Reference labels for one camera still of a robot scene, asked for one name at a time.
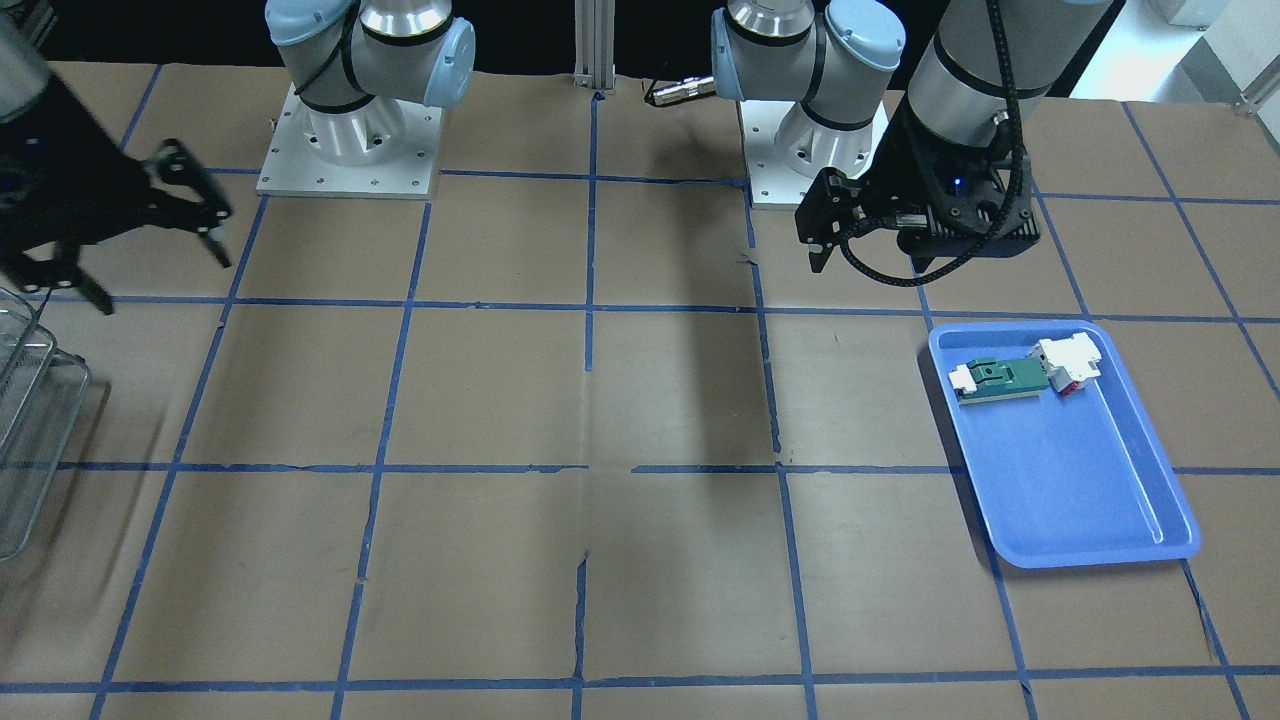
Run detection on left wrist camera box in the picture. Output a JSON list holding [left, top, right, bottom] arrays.
[[896, 200, 1041, 272]]

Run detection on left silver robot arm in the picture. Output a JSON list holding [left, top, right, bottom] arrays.
[[710, 1, 1108, 287]]

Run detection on white circuit breaker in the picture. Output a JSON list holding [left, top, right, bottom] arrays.
[[1027, 332, 1102, 398]]

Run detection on silver wire mesh shelf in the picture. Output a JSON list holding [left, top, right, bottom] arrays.
[[1, 290, 91, 562]]

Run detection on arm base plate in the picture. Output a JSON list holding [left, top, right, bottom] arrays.
[[256, 91, 445, 200], [736, 92, 911, 213]]

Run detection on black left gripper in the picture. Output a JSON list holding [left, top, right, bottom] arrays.
[[794, 100, 1011, 274]]

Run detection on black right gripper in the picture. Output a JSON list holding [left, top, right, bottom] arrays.
[[1, 74, 234, 316]]

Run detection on blue plastic tray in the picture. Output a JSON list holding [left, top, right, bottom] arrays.
[[928, 319, 1202, 569]]

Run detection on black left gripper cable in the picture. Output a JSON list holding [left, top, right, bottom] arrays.
[[836, 0, 1033, 290]]

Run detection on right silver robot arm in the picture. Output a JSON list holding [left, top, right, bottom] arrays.
[[1, 1, 476, 314]]

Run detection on aluminium frame post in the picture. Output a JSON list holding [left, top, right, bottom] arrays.
[[573, 0, 616, 95]]

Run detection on green terminal block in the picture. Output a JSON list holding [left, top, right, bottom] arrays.
[[947, 357, 1050, 405]]

